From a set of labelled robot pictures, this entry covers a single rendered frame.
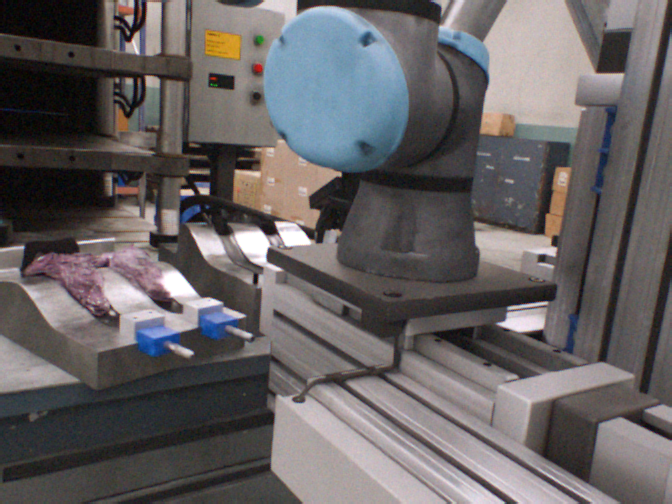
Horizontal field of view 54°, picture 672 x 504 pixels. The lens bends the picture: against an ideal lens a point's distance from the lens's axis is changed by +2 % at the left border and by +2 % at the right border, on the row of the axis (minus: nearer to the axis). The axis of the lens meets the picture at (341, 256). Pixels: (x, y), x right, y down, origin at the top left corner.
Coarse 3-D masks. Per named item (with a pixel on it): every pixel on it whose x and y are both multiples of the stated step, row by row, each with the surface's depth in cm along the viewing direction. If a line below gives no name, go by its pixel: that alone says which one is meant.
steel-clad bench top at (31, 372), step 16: (0, 336) 102; (0, 352) 96; (16, 352) 96; (240, 352) 104; (256, 352) 104; (0, 368) 91; (16, 368) 91; (32, 368) 91; (48, 368) 92; (0, 384) 86; (16, 384) 86; (32, 384) 86; (48, 384) 87; (64, 384) 88
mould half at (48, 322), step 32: (0, 256) 111; (0, 288) 101; (32, 288) 97; (128, 288) 106; (0, 320) 102; (32, 320) 95; (64, 320) 94; (96, 320) 96; (32, 352) 97; (64, 352) 91; (96, 352) 85; (128, 352) 89; (224, 352) 103; (96, 384) 86
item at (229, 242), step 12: (204, 216) 137; (228, 216) 142; (240, 216) 144; (252, 216) 143; (264, 216) 147; (228, 228) 137; (264, 228) 146; (276, 228) 143; (228, 240) 135; (276, 240) 140; (228, 252) 131; (240, 252) 132; (240, 264) 129; (252, 264) 128
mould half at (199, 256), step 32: (192, 224) 136; (288, 224) 147; (160, 256) 149; (192, 256) 132; (224, 256) 129; (256, 256) 133; (192, 288) 133; (224, 288) 119; (256, 288) 109; (256, 320) 110
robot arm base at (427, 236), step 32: (384, 192) 63; (416, 192) 61; (448, 192) 62; (352, 224) 65; (384, 224) 62; (416, 224) 61; (448, 224) 62; (352, 256) 64; (384, 256) 62; (416, 256) 61; (448, 256) 62
